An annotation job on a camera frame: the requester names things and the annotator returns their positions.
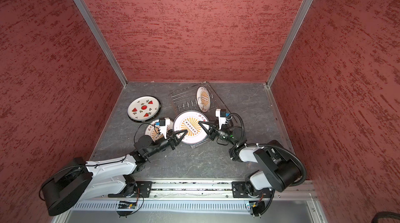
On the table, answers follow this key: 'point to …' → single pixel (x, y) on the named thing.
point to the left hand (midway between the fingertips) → (187, 133)
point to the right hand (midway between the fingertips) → (198, 124)
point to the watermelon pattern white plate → (144, 108)
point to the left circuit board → (124, 205)
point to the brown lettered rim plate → (154, 131)
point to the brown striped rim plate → (148, 120)
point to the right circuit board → (258, 207)
